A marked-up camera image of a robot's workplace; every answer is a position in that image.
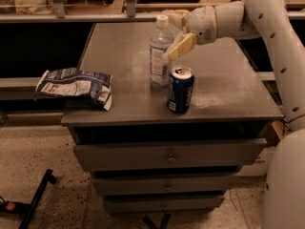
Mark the middle grey drawer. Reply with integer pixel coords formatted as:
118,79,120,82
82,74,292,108
92,174,238,196

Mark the black metal stand leg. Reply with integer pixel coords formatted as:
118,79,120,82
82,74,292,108
0,169,56,229

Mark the grey metal rail frame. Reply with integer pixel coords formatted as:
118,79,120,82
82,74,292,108
0,0,305,25

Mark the grey drawer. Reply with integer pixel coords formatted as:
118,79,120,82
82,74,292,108
92,174,238,196
103,195,224,214
73,138,267,172

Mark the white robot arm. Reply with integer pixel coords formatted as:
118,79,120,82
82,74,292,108
162,0,305,229

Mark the bottom grey drawer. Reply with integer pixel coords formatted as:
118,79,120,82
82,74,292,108
103,195,224,214

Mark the top grey drawer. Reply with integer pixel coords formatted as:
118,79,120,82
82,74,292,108
73,138,267,172

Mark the grey drawer cabinet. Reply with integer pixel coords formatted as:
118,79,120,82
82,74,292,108
62,23,282,214

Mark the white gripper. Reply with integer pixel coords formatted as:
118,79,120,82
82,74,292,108
162,6,217,63

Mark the blue white chip bag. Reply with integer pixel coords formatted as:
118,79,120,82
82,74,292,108
35,68,112,111

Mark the white cardboard box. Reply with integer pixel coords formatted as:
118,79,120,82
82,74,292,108
240,147,275,177

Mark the clear plastic water bottle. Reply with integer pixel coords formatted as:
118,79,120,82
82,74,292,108
150,15,173,88

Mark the blue pepsi can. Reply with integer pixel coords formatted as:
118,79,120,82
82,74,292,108
167,67,194,114

